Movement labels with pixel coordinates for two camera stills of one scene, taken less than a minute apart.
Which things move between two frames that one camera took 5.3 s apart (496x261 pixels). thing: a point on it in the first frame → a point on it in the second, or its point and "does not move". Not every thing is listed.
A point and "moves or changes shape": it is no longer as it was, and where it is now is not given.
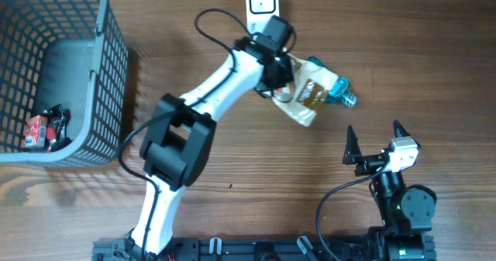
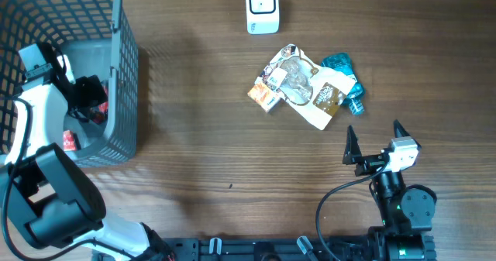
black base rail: (322, 248) does not move
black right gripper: (353, 156) does not move
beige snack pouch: (312, 84) moves or changes shape
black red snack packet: (58, 121) moves or changes shape
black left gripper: (286, 73) → (94, 94)
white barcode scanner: (263, 2) does not move
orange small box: (36, 131) moves or changes shape
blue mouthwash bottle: (339, 92) → (355, 97)
